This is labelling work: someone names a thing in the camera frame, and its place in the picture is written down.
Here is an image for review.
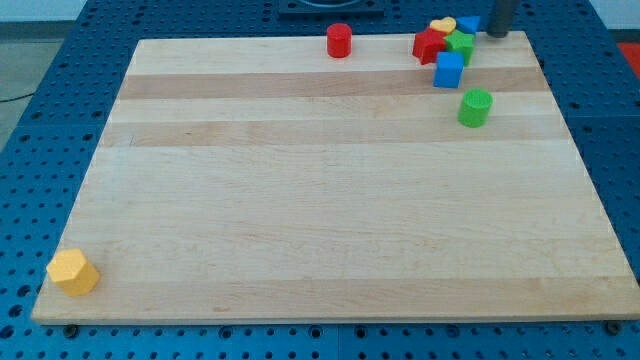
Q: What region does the green cylinder block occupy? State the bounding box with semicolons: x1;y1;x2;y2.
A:
457;88;493;128

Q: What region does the yellow heart block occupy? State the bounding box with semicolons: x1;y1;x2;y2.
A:
429;17;457;34

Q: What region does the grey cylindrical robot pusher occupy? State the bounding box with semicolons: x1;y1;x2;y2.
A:
487;0;520;38

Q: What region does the yellow hexagon block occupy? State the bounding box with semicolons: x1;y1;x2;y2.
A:
46;248;101;297

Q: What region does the light wooden board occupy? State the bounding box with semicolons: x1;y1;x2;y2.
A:
32;31;639;325

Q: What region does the black floor cable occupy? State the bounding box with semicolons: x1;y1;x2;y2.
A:
0;90;35;104

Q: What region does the red star block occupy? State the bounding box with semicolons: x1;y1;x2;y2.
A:
412;28;446;65

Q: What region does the blue triangle block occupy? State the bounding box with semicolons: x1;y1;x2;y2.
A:
455;15;481;35

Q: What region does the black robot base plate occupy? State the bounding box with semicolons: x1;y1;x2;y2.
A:
278;0;387;19

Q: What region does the blue cube block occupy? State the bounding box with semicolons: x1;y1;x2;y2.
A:
433;52;464;88

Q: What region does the red cylinder block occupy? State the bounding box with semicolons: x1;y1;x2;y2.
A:
326;23;352;58

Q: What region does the green star block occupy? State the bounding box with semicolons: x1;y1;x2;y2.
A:
444;30;475;66

